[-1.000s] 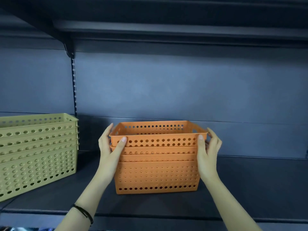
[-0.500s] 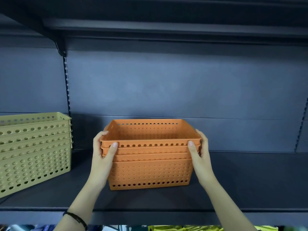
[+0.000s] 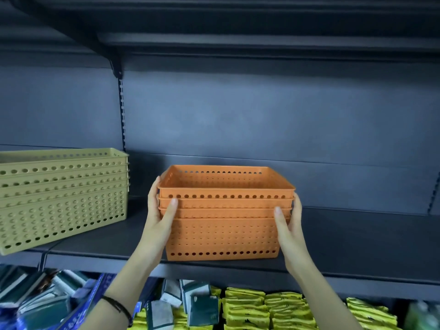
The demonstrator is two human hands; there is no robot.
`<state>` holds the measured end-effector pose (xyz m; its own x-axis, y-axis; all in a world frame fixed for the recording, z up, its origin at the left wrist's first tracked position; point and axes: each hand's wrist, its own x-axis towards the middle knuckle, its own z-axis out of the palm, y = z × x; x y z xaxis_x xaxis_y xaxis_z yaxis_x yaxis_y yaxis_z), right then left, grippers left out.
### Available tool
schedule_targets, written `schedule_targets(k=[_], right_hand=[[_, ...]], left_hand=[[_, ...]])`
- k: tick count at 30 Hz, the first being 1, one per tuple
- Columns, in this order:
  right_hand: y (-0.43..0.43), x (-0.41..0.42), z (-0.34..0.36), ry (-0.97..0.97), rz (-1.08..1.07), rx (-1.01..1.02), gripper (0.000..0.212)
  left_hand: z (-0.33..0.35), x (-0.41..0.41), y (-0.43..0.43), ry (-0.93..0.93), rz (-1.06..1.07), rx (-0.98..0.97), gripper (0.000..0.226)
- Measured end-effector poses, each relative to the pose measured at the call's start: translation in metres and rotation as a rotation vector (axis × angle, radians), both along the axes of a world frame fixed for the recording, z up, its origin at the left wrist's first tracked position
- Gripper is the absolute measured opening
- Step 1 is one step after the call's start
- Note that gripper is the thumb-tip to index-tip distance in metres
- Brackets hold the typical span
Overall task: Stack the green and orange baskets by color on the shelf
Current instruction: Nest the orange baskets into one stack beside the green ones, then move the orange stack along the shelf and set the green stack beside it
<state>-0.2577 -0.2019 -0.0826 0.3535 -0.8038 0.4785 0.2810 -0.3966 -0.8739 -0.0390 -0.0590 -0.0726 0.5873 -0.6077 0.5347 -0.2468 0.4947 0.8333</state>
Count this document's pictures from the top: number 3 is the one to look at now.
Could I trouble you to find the person's right hand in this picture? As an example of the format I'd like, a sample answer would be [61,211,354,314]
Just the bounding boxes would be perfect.
[274,192,312,275]

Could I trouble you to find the person's left hand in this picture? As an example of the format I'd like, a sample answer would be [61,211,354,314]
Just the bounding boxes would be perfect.
[136,168,179,272]

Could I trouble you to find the dark grey metal shelf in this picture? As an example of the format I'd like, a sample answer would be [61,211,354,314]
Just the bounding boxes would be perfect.
[0,243,47,270]
[39,151,440,303]

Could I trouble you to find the yellow basket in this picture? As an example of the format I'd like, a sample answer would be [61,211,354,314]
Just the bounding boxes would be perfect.
[0,185,130,257]
[0,178,130,209]
[0,164,130,189]
[0,147,130,179]
[0,171,130,200]

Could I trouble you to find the person's left forearm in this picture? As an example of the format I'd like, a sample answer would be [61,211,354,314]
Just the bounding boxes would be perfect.
[79,252,160,330]

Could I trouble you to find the person's right forearm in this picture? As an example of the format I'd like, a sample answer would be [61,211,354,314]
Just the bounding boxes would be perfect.
[287,259,365,330]

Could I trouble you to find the slotted metal shelf upright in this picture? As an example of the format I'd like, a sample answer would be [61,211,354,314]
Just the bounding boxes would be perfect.
[118,78,127,152]
[427,173,440,214]

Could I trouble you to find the ribbed dark shelf board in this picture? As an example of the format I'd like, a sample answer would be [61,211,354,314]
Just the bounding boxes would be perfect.
[0,3,114,67]
[34,0,440,71]

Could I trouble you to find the pile of yellow packets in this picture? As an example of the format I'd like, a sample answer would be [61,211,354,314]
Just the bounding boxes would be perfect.
[127,286,403,330]

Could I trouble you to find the black wrist band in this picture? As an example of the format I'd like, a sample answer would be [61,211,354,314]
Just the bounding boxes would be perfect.
[100,294,134,328]

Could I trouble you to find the pile of dark green boxes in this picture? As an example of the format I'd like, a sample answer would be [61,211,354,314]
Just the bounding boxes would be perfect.
[0,266,220,330]

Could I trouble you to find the pile of blue boxes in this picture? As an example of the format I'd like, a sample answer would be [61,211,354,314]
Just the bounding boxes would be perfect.
[0,273,145,330]

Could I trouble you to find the dark grey shelving back panel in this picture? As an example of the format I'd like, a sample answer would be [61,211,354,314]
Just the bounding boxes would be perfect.
[0,65,124,152]
[124,70,435,215]

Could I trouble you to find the green wrapped goods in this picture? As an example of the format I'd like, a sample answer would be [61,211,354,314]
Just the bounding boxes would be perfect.
[404,300,440,330]

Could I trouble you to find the black shelf bracket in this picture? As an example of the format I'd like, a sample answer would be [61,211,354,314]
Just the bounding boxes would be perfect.
[10,0,124,79]

